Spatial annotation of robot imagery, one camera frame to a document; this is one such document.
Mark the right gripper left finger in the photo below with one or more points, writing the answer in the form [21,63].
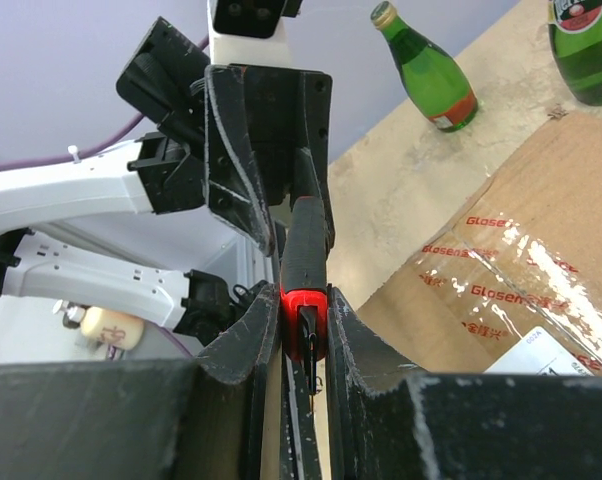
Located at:
[212,416]

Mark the brown cardboard express box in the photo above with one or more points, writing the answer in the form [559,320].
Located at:
[524,251]

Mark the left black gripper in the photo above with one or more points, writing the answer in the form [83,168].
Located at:
[252,125]

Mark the near green glass bottle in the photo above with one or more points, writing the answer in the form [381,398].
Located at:
[432,79]

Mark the green glass bottle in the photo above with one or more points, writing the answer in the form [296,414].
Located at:
[432,79]
[575,37]

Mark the far green glass bottle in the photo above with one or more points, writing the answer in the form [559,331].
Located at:
[575,37]

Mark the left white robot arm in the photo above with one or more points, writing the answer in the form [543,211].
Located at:
[90,230]

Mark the beige pump dispenser bottle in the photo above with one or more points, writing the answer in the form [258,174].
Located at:
[116,329]

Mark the red black utility knife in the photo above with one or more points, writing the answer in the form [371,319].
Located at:
[303,273]

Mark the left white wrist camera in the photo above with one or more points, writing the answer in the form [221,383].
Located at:
[250,32]

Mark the white shipping label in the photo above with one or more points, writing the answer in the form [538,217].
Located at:
[538,353]

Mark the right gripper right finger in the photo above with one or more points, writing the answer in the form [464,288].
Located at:
[390,419]

